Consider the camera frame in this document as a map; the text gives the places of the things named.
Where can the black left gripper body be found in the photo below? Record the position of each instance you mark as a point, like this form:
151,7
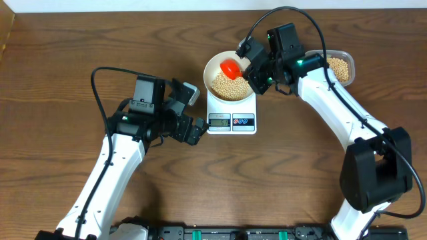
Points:
178,128

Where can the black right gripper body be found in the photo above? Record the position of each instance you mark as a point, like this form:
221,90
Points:
267,74

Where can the red plastic measuring scoop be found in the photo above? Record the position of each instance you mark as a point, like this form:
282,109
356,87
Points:
231,69

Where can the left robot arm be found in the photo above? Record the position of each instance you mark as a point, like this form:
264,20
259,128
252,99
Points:
92,214

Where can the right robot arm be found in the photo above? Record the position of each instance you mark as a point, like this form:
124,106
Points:
377,168

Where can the white digital kitchen scale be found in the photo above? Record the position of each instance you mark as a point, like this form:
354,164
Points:
231,117

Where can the soybeans pile in bowl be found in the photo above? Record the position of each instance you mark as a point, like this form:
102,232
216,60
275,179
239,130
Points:
230,89

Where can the white round bowl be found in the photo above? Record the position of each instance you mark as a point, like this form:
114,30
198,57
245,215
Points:
213,68

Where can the clear plastic container of soybeans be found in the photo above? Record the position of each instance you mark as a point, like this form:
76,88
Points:
342,66

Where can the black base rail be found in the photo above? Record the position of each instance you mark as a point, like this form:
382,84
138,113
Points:
267,233

